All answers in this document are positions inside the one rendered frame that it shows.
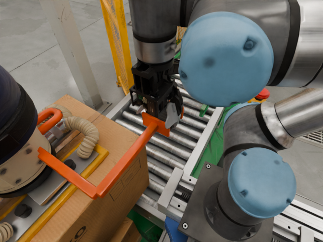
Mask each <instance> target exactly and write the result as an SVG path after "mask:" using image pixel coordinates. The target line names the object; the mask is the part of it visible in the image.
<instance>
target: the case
mask: <svg viewBox="0 0 323 242"><path fill-rule="evenodd" d="M53 104H58V105H61V106H64V107H66V108H67V109H68V110H69V111H70V112H71V113H72V116H76V117H80V118H83V119H86V120H88V121H90V122H91V123H92V124H93V125H95V126H96V128H97V129H98V132H99V133H100V134H99V140H98V141H97V142H98V143H97V144H98V145H100V146H101V147H103V148H104V149H106V150H108V152H109V154H108V156H107V157H106V158H105V159H104V160H103V161H102V162H101V163H100V164H99V165H98V167H97V168H96V169H95V170H94V171H93V172H92V173H91V174H90V175H89V177H88V178H87V179H86V180H88V181H89V182H90V183H92V184H93V185H95V186H96V187H97V186H98V185H99V184H100V182H101V181H102V180H103V179H104V178H105V177H106V175H107V174H108V173H109V172H110V171H111V170H112V168H113V167H114V166H115V165H116V164H117V162H118V161H119V160H120V159H121V158H122V156H123V155H124V154H125V153H126V152H127V151H128V149H129V148H130V147H131V146H132V145H133V143H134V142H135V141H136V140H137V139H138V138H139V137H140V136H139V135H137V134H135V133H134V132H132V131H130V130H128V129H127V128H125V127H123V126H121V125H119V124H118V123H116V122H114V121H113V120H111V119H109V118H107V117H106V116H104V115H102V114H100V113H99V112H97V111H95V110H94V109H92V108H90V107H88V106H87V105H85V104H83V103H82V102H80V101H78V100H76V99H75V98H73V97H71V96H69V95H68V94H66V95H64V96H63V97H61V98H60V99H58V100H57V101H55V102H54V103H53ZM84 138H85V135H84V134H83V133H81V132H80V131H78V130H76V131H75V132H73V133H72V134H71V135H70V136H69V137H68V138H67V139H65V140H64V141H63V142H62V143H61V144H60V145H59V146H57V147H56V148H55V151H56V158H57V159H58V160H60V161H61V160H62V159H63V158H64V157H65V156H66V155H67V154H68V153H69V152H70V151H71V150H72V149H74V148H75V147H76V146H77V145H78V144H79V143H80V142H81V141H82V140H83V139H84ZM148 185H149V171H148V162H147V153H146V145H145V146H144V147H143V149H142V150H141V151H140V152H139V154H138V155H137V156H136V158H135V159H134V160H133V161H132V163H131V164H130V165H129V166H128V168H127V169H126V170H125V171H124V173H123V174H122V175H121V176H120V178H119V179H118V180H117V182H116V183H115V184H114V185H113V187H112V188H111V189H110V190H109V191H108V193H107V194H106V195H105V196H104V197H103V198H100V197H97V199H96V200H92V199H91V198H90V197H89V196H87V195H86V194H85V193H83V192H82V191H81V190H79V189H77V190H76V191H75V192H74V193H73V194H72V195H71V196H70V198H69V199H68V200H67V201H66V202H65V203H64V204H63V205H62V206H61V207H60V209H59V210H58V211H57V212H56V213H55V214H54V215H53V216H52V217H51V218H50V220H49V221H48V222H47V223H46V224H45V225H44V226H43V227H42V228H41V230H40V231H39V232H38V233H37V234H36V235H35V236H34V237H33V238H32V240H31V241H30V242H108V241H109V240H110V238H111V237H112V236H113V234H114V233H115V232H116V230H117V229H118V228H119V226H120V225H121V223H122V222H123V220H124V219H125V218H126V216H127V215H128V213H129V212H130V210H131V209H132V208H133V206H134V205H135V203H136V202H137V201H138V199H139V198H140V196H141V195H142V194H143V192H144V191H145V190H146V188H147V187H148ZM22 196H23V195H21V196H18V197H14V198H0V217H1V216H2V215H3V214H4V213H5V212H6V211H7V210H8V209H9V208H10V207H11V206H13V205H14V204H15V203H16V202H17V201H18V200H19V199H20V198H21V197H22Z"/></svg>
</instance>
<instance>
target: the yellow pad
mask: <svg viewBox="0 0 323 242"><path fill-rule="evenodd" d="M82 141H83V140H82ZM80 144H81V142H80V143H79V144H78V145H77V146H76V147H75V148H74V149H72V150H71V151H70V152H69V153H68V154H67V155H66V156H65V157H64V158H63V159H62V160H61V162H63V163H64V164H65V165H67V166H68V167H70V168H71V169H72V170H74V171H75V172H77V173H78V174H79V175H81V176H82V177H84V178H85V179H87V178H88V177H89V175H90V174H91V173H92V172H93V171H94V170H95V169H96V168H97V167H98V165H99V164H100V163H101V162H102V161H103V160H104V159H105V158H106V157H107V156H108V154H109V152H108V150H106V149H104V148H103V147H101V146H100V145H98V144H95V145H96V146H94V149H93V151H92V154H91V156H89V158H81V157H79V156H78V155H77V153H76V152H77V150H78V148H79V145H80ZM77 189H78V188H77V187H75V186H74V185H73V184H71V183H70V182H69V181H67V182H66V183H65V184H64V185H63V186H62V187H61V188H60V189H59V190H58V191H57V192H56V193H55V195H54V196H53V197H52V198H51V199H50V200H49V201H48V202H46V204H45V205H44V206H40V205H39V204H38V203H37V202H36V201H35V200H33V199H32V198H31V197H30V196H29V195H28V194H24V195H23V196H22V197H21V198H20V199H19V200H18V201H17V202H16V203H15V204H14V205H13V206H11V207H10V208H9V209H8V210H7V211H6V212H5V213H4V214H3V215H2V216H1V217H0V224H1V223H3V222H7V223H9V224H10V225H11V226H12V229H13V236H12V237H10V238H9V240H7V241H6V242H30V241H31V240H32V238H33V237H34V236H35V235H36V234H37V233H38V232H39V231H40V230H41V228H42V227H43V226H44V225H45V224H46V223H47V222H48V221H49V220H50V218H51V217H52V216H53V215H54V214H55V213H56V212H57V211H58V210H59V209H60V207H61V206H62V205H63V204H64V203H65V202H66V201H67V200H68V199H69V198H70V196H71V195H72V194H73V193H74V192H75V191H76V190H77Z"/></svg>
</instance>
